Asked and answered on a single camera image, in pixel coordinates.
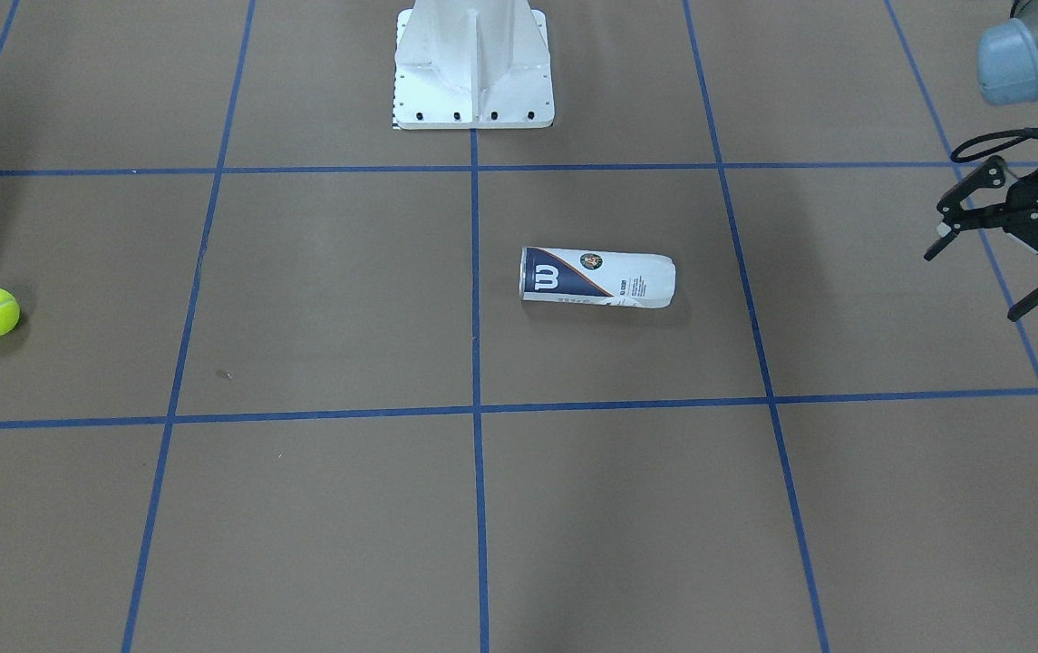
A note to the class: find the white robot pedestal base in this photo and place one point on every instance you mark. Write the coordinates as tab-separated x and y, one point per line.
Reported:
472	65

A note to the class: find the white blue tennis ball can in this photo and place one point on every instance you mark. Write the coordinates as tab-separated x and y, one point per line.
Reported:
597	278

